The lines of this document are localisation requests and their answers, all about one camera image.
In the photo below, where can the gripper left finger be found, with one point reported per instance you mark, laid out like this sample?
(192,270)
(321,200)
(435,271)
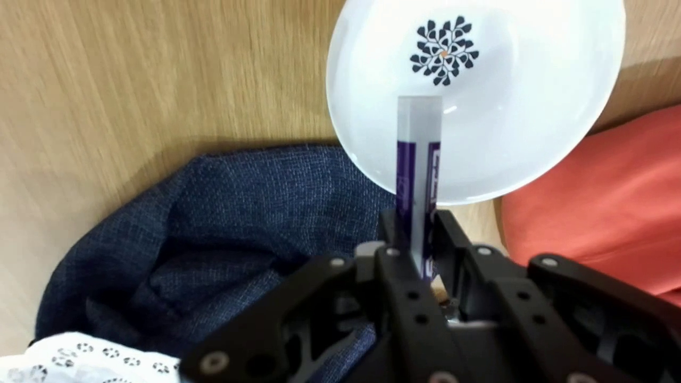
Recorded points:
(396,298)

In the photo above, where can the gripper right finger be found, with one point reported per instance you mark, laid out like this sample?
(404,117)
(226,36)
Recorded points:
(511,298)

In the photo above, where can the purple and white marker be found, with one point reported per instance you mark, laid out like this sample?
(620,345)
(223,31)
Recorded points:
(419,159)

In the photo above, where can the white bowl with blue pattern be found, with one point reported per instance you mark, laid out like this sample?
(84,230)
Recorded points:
(495,117)

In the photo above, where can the orange cloth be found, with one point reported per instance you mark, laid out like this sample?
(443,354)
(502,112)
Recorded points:
(606,202)

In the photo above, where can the dark blue cloth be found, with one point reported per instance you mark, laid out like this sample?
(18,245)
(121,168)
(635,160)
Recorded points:
(223,239)

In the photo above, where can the white patterned cloth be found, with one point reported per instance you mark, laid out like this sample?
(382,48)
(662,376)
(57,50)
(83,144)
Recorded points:
(80,359)

